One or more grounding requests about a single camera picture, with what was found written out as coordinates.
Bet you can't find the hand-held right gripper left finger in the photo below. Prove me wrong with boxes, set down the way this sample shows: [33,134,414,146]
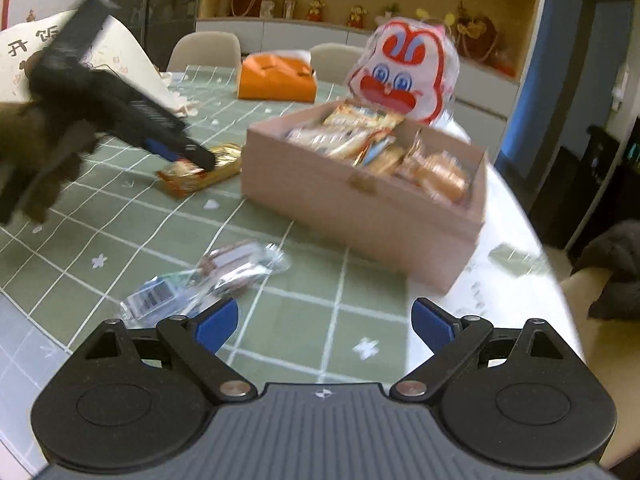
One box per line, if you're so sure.
[84,296,252,404]

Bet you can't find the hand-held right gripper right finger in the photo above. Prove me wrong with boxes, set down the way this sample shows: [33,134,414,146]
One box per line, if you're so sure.
[389,296,567,404]

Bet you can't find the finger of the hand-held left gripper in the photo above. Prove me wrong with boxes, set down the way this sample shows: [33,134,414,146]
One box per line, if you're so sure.
[144,137,178,164]
[169,131,218,171]

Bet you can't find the yellow red snack packet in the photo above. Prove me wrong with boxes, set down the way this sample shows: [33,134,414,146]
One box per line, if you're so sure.
[156,142,243,198]

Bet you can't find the silver clear snack packet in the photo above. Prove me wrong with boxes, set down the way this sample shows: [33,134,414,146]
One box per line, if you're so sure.
[120,241,292,322]

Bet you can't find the pink cardboard box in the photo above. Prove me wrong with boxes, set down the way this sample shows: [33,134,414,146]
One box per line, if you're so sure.
[241,99,488,295]

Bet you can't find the round cake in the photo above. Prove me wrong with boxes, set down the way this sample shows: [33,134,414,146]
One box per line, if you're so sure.
[415,152,472,202]

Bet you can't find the pile of assorted snack packets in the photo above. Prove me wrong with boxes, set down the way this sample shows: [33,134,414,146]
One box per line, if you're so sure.
[285,105,473,206]

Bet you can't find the person's left hand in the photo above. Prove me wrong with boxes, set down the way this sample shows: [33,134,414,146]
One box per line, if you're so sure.
[0,94,101,227]

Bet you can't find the white printed paper bag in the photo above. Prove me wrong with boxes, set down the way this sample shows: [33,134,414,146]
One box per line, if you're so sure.
[0,10,171,111]

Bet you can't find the white handwritten paper sheet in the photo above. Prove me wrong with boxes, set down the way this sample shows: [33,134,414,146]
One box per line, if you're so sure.
[415,240,561,361]

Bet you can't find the green grid tablecloth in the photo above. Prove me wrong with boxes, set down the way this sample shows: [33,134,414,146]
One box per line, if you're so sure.
[0,62,426,396]

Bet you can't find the dark glass door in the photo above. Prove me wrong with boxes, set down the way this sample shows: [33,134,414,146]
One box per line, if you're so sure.
[109,0,203,68]

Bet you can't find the beige dining chair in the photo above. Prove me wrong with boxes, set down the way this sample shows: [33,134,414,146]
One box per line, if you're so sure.
[309,43,368,83]
[166,31,242,72]

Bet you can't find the orange tissue box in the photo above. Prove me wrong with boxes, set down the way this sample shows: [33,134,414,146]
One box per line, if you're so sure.
[236,52,318,103]

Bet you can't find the white wooden shelf cabinet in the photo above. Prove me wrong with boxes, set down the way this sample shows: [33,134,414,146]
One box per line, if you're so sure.
[195,0,538,78]

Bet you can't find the beige chair with jackets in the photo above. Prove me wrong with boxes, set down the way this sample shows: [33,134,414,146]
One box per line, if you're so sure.
[557,265,640,468]

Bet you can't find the dark padded jacket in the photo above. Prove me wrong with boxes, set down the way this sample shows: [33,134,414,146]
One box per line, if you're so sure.
[582,220,640,322]

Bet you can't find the dark cabinet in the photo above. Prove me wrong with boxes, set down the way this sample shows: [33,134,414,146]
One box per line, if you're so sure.
[530,120,640,253]

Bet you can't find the white orange rabbit bag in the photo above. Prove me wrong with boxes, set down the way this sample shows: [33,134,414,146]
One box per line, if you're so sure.
[346,16,460,126]

